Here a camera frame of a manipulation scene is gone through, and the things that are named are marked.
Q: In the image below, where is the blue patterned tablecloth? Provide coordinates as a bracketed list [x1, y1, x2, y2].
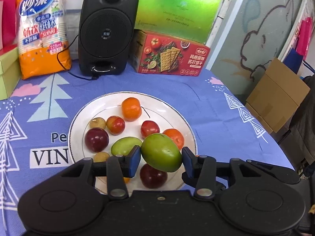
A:
[1, 62, 290, 235]

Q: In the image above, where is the orange with stem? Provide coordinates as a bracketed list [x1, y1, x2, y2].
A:
[121, 97, 150, 122]

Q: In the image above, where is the large green gift box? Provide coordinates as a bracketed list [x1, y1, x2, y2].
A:
[134, 0, 221, 44]

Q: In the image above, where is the green apple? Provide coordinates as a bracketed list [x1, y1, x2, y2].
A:
[110, 136, 142, 156]

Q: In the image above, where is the red cracker box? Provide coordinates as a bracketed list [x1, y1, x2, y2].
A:
[129, 30, 210, 76]

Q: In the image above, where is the paper cups package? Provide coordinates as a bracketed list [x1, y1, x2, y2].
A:
[17, 0, 71, 79]

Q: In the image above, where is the small orange tangerine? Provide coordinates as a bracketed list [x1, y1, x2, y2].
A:
[163, 128, 185, 151]

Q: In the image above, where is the green mango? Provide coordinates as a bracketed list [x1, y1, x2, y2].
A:
[140, 133, 182, 173]

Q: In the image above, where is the white round plate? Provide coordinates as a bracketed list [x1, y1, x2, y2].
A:
[67, 91, 198, 196]

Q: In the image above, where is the black speaker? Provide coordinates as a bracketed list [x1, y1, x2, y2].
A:
[78, 0, 139, 77]

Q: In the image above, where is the brown cardboard box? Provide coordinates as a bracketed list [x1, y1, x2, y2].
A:
[246, 58, 310, 134]

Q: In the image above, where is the brown kiwi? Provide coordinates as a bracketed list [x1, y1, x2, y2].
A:
[89, 117, 106, 129]
[94, 152, 110, 162]

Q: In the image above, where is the small red apple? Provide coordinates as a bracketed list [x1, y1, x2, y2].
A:
[140, 120, 160, 138]

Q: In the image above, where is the pink shopping bag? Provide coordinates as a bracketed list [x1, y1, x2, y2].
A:
[1, 0, 16, 47]

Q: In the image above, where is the yellow orange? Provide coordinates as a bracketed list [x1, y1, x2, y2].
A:
[123, 177, 130, 184]

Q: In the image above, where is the dark red plum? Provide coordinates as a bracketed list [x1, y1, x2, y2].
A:
[84, 128, 109, 152]
[140, 164, 168, 189]

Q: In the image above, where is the light green box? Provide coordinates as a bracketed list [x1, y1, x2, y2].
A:
[0, 45, 21, 100]

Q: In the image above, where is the black speaker cable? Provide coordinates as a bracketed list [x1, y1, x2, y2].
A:
[56, 35, 99, 81]

